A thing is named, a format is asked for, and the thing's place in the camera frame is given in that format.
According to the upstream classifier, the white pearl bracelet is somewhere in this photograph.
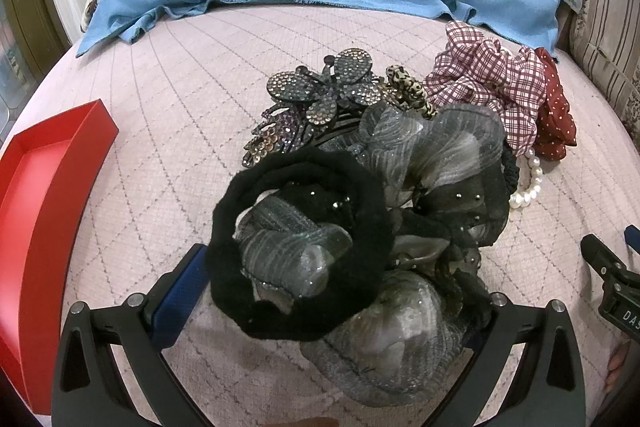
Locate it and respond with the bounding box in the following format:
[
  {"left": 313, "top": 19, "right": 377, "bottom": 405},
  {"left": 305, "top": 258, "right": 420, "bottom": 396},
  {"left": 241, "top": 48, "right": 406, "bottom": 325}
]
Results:
[{"left": 508, "top": 148, "right": 545, "bottom": 212}]

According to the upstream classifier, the red polka dot scrunchie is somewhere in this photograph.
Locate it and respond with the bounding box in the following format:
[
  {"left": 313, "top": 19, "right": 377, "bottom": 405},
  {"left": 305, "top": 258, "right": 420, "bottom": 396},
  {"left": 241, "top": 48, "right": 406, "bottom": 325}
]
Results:
[{"left": 534, "top": 48, "right": 577, "bottom": 161}]

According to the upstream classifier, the grey sheer scrunchie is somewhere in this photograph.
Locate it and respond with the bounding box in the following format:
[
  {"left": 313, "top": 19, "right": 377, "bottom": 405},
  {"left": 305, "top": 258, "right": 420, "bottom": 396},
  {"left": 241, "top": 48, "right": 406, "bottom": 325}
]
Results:
[{"left": 234, "top": 100, "right": 512, "bottom": 408}]

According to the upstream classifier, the red white checked scrunchie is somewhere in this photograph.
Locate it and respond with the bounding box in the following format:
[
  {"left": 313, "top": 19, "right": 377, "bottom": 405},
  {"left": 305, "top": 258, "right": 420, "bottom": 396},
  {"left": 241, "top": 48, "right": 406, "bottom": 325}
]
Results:
[{"left": 423, "top": 22, "right": 547, "bottom": 156}]

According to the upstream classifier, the leopard print hair clip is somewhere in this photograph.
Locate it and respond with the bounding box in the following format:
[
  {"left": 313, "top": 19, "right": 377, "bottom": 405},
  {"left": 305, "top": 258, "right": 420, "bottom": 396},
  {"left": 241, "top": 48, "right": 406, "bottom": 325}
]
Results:
[{"left": 385, "top": 65, "right": 437, "bottom": 119}]

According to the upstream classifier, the black fuzzy scrunchie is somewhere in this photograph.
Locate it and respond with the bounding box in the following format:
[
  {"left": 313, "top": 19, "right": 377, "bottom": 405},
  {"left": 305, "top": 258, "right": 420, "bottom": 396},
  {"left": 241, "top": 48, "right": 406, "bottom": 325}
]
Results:
[{"left": 206, "top": 147, "right": 394, "bottom": 341}]

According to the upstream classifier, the rhinestone butterfly hair clip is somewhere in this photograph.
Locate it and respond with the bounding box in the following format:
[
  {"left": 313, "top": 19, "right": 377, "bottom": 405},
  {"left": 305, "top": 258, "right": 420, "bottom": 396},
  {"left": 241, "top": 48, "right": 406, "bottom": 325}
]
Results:
[{"left": 242, "top": 48, "right": 382, "bottom": 168}]

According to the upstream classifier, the person's right hand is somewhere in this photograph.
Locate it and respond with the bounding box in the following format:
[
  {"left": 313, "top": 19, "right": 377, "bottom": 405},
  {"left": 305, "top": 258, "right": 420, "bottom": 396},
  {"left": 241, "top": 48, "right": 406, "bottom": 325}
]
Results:
[{"left": 603, "top": 341, "right": 630, "bottom": 395}]

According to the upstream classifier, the striped beige pillow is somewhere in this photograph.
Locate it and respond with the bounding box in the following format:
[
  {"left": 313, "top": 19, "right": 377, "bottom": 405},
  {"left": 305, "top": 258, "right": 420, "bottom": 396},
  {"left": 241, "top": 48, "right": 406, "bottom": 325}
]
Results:
[{"left": 570, "top": 0, "right": 640, "bottom": 143}]

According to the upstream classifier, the red shallow tray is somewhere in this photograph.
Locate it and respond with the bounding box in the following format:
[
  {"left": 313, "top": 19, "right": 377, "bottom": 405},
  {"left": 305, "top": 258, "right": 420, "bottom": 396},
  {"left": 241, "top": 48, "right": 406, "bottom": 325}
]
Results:
[{"left": 1, "top": 100, "right": 118, "bottom": 415}]

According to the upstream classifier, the brown glass panel door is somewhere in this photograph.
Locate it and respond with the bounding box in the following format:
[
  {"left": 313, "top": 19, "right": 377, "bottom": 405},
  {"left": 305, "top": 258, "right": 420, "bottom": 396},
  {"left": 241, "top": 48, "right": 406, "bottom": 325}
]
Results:
[{"left": 0, "top": 0, "right": 70, "bottom": 140}]

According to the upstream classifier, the patterned cream blanket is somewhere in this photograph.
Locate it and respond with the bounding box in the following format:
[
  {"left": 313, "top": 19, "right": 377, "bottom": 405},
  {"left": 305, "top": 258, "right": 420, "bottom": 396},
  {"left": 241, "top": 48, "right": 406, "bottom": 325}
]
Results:
[{"left": 79, "top": 0, "right": 99, "bottom": 32}]

